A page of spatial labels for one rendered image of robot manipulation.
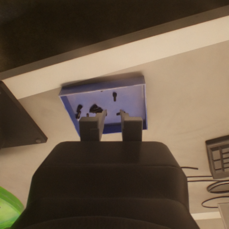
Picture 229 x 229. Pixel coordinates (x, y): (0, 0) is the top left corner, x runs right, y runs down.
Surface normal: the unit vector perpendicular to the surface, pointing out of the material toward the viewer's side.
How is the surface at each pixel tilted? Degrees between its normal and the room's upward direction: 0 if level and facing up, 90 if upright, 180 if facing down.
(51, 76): 0
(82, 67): 0
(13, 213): 25
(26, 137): 0
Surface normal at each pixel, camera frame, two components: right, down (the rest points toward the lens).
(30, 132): -0.01, 0.69
